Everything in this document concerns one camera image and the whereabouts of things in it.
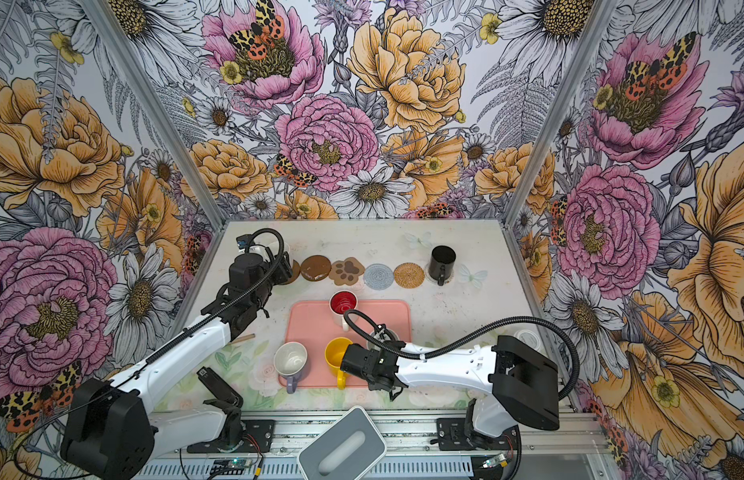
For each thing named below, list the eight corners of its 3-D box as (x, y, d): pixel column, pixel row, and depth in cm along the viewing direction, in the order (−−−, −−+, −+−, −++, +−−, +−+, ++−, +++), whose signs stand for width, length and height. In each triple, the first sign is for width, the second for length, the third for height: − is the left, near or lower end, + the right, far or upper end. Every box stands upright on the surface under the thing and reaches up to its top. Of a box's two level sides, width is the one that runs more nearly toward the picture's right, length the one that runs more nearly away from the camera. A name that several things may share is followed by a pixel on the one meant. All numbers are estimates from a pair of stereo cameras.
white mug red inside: (324, 317, 96) (320, 305, 90) (344, 298, 101) (342, 284, 95) (345, 334, 93) (343, 322, 87) (365, 313, 97) (364, 300, 92)
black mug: (431, 289, 104) (435, 272, 96) (427, 263, 111) (431, 245, 103) (454, 289, 104) (460, 272, 96) (449, 263, 111) (454, 245, 103)
